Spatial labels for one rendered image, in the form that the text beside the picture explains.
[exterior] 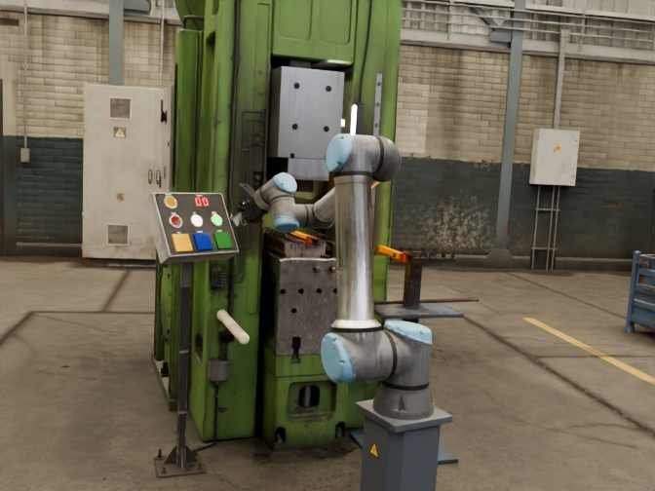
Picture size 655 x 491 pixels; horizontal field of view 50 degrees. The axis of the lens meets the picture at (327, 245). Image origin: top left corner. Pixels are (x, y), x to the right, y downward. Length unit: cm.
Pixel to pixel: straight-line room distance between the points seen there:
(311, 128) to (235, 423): 145
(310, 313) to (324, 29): 132
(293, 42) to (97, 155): 540
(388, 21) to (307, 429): 198
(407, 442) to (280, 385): 121
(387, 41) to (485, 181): 646
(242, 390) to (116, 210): 531
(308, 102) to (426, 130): 641
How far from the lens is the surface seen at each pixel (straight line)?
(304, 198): 369
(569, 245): 1048
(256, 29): 331
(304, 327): 322
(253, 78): 327
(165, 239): 280
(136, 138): 843
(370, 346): 205
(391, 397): 217
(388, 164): 213
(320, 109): 321
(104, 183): 849
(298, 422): 336
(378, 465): 224
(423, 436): 221
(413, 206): 950
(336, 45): 341
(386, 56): 351
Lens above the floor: 136
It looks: 7 degrees down
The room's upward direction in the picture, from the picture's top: 3 degrees clockwise
